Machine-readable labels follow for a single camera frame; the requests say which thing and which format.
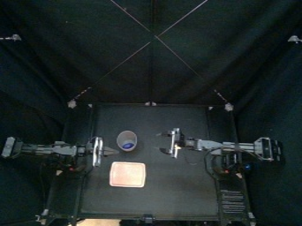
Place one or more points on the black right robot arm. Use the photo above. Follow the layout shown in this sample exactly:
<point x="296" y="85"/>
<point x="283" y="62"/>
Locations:
<point x="235" y="146"/>

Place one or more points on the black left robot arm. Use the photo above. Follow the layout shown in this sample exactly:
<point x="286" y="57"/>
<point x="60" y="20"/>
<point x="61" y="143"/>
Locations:
<point x="46" y="149"/>

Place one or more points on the purple toy eggplant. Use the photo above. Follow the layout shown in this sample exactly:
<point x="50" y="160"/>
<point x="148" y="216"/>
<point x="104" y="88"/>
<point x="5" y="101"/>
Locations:
<point x="127" y="145"/>

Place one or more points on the grey bowl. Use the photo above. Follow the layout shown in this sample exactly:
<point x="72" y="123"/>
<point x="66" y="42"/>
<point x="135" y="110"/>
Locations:
<point x="127" y="140"/>

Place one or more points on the pink square plate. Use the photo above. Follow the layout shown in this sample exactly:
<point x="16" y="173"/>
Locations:
<point x="127" y="174"/>

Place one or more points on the white printed label sticker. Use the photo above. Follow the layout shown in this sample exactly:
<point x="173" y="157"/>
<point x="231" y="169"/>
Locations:
<point x="232" y="202"/>

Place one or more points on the small silver frame bracket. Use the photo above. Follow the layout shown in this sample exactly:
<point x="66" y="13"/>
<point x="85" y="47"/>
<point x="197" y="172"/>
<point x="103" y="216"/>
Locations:
<point x="149" y="103"/>

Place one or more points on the silver frame corner bracket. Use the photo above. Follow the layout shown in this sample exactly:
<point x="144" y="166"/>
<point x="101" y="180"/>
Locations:
<point x="70" y="103"/>
<point x="294" y="39"/>
<point x="228" y="106"/>
<point x="12" y="37"/>

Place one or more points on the silver frame foot bracket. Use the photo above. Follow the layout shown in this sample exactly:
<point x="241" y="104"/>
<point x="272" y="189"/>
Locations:
<point x="41" y="217"/>

